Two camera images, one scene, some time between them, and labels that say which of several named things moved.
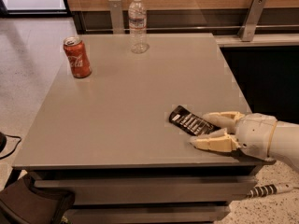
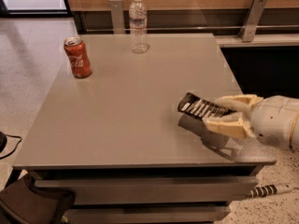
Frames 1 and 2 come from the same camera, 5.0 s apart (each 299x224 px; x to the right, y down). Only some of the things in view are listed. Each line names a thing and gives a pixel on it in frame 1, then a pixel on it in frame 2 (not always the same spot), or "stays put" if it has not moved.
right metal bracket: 249,27 stays put
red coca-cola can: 77,57 stays put
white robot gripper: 256,133 -> 272,119
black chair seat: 22,203 stays put
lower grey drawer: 149,215 stays put
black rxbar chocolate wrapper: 191,122 -> 201,107
